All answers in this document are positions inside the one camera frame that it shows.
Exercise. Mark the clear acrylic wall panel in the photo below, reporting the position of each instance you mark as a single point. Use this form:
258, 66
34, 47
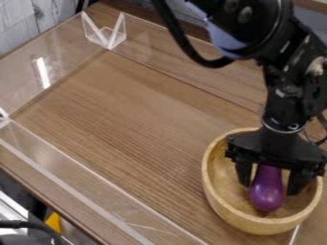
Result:
102, 209

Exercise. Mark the purple toy eggplant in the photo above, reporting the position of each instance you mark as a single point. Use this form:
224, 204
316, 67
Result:
268, 188

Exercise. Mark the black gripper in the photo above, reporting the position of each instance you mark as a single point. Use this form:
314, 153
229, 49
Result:
288, 151

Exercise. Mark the light wooden bowl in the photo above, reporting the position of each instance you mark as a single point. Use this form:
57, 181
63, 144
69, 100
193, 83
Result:
229, 197

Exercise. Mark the clear acrylic corner bracket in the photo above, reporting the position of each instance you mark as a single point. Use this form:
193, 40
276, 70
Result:
107, 37

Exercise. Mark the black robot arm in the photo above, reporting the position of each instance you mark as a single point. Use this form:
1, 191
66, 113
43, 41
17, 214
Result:
261, 30

